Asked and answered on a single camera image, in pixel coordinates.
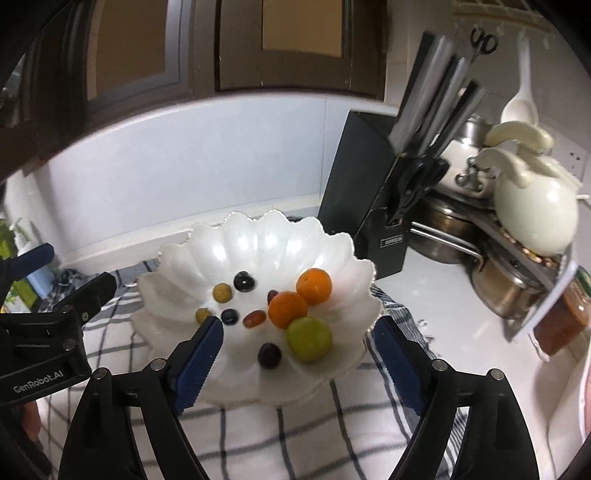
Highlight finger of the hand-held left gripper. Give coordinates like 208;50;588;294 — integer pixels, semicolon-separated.
14;272;117;356
0;243;55;296

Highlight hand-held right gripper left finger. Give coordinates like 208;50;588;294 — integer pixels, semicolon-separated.
65;315;225;480

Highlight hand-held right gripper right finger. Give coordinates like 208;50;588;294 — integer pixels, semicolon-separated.
373;315;539;480

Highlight green round fruit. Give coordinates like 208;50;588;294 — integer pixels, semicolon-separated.
285;316;333;363

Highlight orange mandarin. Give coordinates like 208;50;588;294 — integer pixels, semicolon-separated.
296;268;333;306
268;291;309;330

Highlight white scalloped bowl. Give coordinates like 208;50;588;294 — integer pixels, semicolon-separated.
130;210;382;408

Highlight person's left hand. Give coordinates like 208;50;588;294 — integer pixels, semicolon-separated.
21;401;43;446

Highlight blue pump soap bottle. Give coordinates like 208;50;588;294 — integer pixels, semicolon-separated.
14;226;56;299

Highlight green dish soap bottle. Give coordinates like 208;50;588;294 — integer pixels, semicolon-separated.
0;220;38;309

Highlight black white checked cloth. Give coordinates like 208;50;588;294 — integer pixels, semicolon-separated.
34;258;469;480

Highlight white plastic basin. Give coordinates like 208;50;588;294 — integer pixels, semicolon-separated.
531;337;591;444

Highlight glass jar of brown sauce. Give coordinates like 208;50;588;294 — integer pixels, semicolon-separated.
533;268;591;356

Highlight white pot rack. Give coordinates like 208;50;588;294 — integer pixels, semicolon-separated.
503;249;583;342

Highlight black knife block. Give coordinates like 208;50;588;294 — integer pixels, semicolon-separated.
318;110;409;280

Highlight black kitchen shears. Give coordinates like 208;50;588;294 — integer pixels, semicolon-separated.
387;157;451;227

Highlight cream ceramic pot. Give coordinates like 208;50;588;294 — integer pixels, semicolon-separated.
473;121;583;256

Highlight white enamel pot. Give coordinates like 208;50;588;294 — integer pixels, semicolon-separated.
438;117;498;199

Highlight white ladle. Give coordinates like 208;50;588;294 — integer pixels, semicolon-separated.
501;34;541;126

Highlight hanging black scissors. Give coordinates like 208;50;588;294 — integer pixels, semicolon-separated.
470;27;498;63

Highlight steel handled knife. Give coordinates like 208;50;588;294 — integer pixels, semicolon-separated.
388;32;456;153
416;55;472;156
434;80;488;160

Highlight brown window frame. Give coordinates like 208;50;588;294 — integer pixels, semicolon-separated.
44;0;389;182

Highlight white wall outlet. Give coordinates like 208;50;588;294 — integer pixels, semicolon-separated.
554;138;584;179

